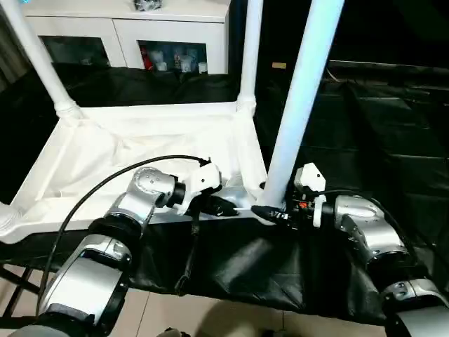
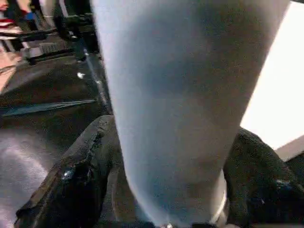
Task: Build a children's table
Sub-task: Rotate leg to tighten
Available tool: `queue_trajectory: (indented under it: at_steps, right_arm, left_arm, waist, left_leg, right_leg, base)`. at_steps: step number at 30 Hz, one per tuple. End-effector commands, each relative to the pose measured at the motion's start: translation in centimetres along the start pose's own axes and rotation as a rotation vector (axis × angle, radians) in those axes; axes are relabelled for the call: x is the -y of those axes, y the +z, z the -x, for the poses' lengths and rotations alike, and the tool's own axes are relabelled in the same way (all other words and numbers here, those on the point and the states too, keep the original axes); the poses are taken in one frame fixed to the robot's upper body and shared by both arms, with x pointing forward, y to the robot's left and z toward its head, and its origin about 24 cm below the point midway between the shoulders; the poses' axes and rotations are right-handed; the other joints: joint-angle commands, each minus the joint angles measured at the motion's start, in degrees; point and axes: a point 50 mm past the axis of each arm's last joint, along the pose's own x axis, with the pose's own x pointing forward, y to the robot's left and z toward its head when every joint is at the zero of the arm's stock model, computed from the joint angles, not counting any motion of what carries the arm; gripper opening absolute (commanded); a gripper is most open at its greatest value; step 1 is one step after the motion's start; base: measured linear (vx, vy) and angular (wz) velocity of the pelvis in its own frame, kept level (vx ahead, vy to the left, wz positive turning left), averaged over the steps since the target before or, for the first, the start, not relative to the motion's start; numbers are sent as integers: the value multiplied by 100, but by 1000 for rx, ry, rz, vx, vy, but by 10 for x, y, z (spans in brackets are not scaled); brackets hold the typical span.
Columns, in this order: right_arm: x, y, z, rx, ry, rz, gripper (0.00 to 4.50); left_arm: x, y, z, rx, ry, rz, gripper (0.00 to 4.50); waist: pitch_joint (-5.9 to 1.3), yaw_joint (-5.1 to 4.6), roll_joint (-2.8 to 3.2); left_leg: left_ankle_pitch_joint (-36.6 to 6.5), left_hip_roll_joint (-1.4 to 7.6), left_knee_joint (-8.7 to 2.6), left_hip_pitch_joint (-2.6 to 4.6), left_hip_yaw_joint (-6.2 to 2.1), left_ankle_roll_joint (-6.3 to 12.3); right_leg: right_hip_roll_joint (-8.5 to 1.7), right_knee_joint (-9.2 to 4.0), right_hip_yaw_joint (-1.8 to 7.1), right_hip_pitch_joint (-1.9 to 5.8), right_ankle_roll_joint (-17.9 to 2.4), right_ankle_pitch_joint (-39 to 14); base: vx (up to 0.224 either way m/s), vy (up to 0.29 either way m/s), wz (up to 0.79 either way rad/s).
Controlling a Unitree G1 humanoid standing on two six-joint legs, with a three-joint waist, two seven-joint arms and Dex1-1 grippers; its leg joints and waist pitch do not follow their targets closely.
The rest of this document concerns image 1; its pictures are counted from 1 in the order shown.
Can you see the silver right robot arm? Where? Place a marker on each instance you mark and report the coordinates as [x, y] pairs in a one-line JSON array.
[[375, 228]]

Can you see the black plastic mat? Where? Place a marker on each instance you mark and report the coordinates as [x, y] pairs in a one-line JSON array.
[[368, 140]]

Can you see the black box with gold label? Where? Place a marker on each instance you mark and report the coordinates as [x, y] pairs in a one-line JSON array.
[[280, 42]]

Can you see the white glass-door cabinet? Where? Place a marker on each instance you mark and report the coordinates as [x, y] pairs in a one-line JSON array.
[[122, 28]]

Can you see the dark grey bundle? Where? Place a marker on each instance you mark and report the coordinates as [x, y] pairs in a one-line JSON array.
[[148, 4]]

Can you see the grey curtain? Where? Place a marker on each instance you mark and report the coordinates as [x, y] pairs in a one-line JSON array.
[[14, 52]]

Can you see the black metal rail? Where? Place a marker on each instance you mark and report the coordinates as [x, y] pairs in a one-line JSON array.
[[386, 66]]

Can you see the black metal table frame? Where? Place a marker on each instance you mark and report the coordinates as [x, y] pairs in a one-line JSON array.
[[17, 284]]

